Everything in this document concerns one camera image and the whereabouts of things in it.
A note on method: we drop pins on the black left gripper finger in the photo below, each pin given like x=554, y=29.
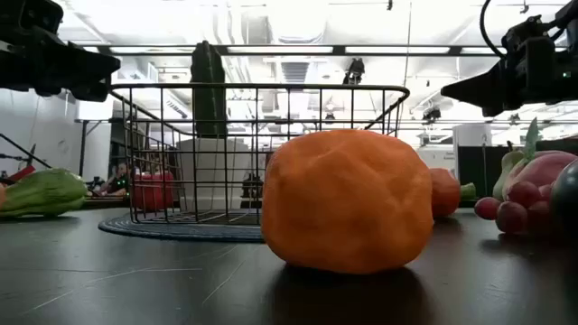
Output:
x=90, y=94
x=90, y=67

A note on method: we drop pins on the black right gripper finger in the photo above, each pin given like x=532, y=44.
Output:
x=496, y=111
x=487, y=88

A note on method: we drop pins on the green pear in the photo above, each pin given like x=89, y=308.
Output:
x=506, y=173

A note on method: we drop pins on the orange fruit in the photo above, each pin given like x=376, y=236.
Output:
x=444, y=192
x=347, y=203

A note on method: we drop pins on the red grape bunch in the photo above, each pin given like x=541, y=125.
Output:
x=512, y=216

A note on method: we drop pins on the dark eggplant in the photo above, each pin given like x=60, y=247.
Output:
x=566, y=198

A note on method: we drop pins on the red bell pepper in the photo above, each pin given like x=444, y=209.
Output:
x=151, y=192

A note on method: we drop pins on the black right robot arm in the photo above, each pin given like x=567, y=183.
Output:
x=570, y=11

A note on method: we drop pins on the black ceiling spotlight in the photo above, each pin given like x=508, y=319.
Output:
x=432, y=114

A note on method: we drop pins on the person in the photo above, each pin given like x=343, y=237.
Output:
x=118, y=180

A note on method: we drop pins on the red background device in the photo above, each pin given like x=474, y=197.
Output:
x=22, y=173

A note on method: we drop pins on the green cactus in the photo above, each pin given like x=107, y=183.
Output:
x=207, y=90

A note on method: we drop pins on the white plant pot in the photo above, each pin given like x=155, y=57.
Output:
x=210, y=167

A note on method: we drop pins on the blue round woven mat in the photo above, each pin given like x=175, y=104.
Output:
x=180, y=232

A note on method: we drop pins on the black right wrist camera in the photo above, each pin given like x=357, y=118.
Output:
x=528, y=29

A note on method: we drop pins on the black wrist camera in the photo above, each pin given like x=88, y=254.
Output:
x=528, y=29
x=27, y=13

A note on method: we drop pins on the black overhead frame bar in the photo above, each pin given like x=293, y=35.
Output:
x=456, y=50

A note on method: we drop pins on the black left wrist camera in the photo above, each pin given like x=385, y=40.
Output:
x=27, y=13

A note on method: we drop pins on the black overhead camera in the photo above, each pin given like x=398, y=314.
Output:
x=354, y=72

